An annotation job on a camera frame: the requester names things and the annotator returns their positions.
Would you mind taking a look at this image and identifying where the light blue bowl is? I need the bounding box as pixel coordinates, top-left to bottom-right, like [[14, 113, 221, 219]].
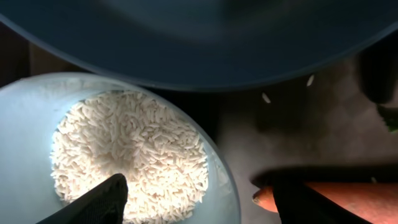
[[1, 72, 241, 223]]

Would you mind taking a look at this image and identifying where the dark blue plate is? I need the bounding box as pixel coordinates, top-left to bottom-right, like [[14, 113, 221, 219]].
[[1, 0, 397, 91]]

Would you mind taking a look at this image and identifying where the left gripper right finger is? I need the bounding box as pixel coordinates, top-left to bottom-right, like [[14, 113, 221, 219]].
[[251, 166, 397, 223]]

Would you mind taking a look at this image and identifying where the white rice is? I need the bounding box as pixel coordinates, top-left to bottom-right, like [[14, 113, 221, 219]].
[[50, 91, 209, 223]]

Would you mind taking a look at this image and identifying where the orange carrot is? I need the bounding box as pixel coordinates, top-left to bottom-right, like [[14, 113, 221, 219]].
[[252, 182, 397, 224]]

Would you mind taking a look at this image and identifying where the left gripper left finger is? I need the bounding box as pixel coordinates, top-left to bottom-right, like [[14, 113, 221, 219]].
[[38, 174, 128, 224]]

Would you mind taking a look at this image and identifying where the dark brown serving tray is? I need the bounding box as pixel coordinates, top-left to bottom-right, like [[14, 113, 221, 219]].
[[1, 25, 397, 223]]

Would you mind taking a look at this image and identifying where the green snack wrapper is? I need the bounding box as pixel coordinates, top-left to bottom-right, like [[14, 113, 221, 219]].
[[377, 105, 398, 133]]

